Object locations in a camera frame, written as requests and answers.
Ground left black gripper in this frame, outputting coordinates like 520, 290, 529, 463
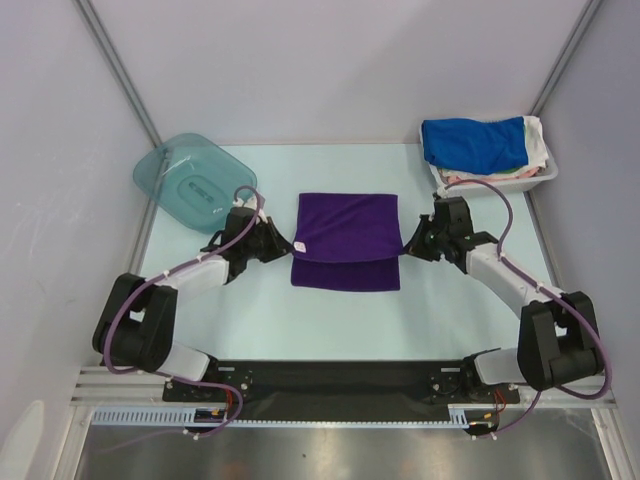
242, 217, 294, 264

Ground purple microfiber towel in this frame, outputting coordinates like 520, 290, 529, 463
291, 193, 403, 293

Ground blue towel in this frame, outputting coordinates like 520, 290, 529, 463
420, 117, 528, 175

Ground green microfiber towel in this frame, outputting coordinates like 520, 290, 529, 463
496, 166, 529, 177

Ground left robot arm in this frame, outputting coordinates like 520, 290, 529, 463
92, 207, 293, 400

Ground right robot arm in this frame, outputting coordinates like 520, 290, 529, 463
404, 196, 606, 402

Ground pink towel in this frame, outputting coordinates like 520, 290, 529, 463
436, 168, 540, 185

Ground white plastic basket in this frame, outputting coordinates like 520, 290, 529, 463
419, 126, 558, 198

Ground translucent blue plastic tray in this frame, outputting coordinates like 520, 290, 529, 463
133, 133, 258, 235

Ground white towel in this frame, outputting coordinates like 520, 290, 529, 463
523, 116, 549, 169

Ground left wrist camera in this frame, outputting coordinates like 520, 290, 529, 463
233, 195, 264, 210

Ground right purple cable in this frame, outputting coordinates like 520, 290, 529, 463
433, 180, 615, 441

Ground purple cable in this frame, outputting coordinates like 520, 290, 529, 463
102, 185, 266, 441
433, 180, 615, 441

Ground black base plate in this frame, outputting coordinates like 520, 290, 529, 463
162, 360, 520, 423

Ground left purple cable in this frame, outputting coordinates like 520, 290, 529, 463
102, 185, 266, 441

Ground white slotted cable duct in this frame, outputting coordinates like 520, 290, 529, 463
91, 406, 470, 430

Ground aluminium rail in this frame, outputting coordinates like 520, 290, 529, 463
70, 366, 617, 409

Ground right aluminium frame post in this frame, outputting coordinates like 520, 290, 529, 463
529, 0, 604, 116

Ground aluminium frame post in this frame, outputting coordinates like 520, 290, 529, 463
529, 0, 604, 116
73, 0, 162, 147

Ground left aluminium frame post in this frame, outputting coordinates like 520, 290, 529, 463
73, 0, 162, 147

